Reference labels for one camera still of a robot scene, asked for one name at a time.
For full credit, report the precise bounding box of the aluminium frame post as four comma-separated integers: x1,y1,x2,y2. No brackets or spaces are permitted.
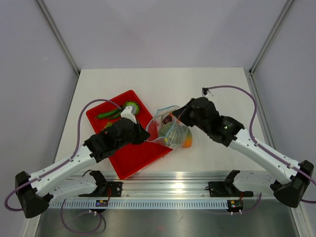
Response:
35,0,80,78
249,0,296,76

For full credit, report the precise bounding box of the red plastic tray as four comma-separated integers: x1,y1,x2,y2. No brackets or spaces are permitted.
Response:
86,90,172,180

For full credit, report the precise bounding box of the left controller board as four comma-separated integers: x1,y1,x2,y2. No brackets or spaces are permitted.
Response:
95,200,109,207

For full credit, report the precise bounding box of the orange fruit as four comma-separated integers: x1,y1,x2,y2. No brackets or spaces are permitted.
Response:
183,138,193,148

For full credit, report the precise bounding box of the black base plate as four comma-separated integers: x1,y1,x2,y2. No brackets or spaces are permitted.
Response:
79,181,123,198
205,181,254,198

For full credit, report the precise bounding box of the long green chili pepper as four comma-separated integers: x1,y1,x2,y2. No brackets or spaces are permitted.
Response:
97,108,121,119

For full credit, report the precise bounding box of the right aluminium frame post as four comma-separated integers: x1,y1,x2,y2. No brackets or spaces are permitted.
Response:
249,0,296,76

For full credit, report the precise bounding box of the green orange mango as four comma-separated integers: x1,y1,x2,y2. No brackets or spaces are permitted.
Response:
180,125,193,145

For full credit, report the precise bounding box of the controller board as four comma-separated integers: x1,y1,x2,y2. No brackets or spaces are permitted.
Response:
229,200,243,208
95,200,109,207

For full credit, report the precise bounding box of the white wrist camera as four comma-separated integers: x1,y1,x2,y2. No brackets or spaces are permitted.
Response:
120,106,137,124
201,87,214,97

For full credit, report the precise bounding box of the right controller board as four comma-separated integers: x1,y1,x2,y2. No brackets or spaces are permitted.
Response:
229,200,243,208

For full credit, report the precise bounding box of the white slotted cable duct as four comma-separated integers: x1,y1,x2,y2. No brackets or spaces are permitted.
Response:
50,198,228,210

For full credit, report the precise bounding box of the short green chili pepper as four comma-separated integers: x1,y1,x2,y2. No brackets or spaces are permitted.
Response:
108,114,120,120

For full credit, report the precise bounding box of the dark purple passion fruit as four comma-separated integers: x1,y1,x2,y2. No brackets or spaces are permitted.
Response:
161,115,172,125

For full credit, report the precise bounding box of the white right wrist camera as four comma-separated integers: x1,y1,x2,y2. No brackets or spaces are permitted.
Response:
201,87,214,97

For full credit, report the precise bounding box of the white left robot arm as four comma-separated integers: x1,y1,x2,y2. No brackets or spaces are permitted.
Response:
15,118,150,218

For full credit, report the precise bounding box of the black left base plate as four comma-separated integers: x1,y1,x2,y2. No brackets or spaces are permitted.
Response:
79,181,123,198

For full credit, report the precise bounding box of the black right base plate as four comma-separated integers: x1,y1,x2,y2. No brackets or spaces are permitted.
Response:
205,181,254,198

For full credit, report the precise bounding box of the small green striped watermelon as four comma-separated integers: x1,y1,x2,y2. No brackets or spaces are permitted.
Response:
124,101,140,116

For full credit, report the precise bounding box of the clear zip top bag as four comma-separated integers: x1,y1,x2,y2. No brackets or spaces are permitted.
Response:
146,105,193,149

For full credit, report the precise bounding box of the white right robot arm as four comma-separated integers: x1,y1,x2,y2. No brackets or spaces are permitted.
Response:
172,97,314,208

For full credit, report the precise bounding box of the left aluminium frame post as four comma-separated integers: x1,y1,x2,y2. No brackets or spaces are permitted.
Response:
35,0,80,78

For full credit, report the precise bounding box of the netted green cantaloupe melon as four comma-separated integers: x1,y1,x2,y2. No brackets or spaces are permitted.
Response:
158,122,182,147

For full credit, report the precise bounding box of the aluminium mounting rail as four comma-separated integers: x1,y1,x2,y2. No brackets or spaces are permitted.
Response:
49,170,284,198

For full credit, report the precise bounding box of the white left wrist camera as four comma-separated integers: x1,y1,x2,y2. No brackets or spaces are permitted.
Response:
120,106,137,124

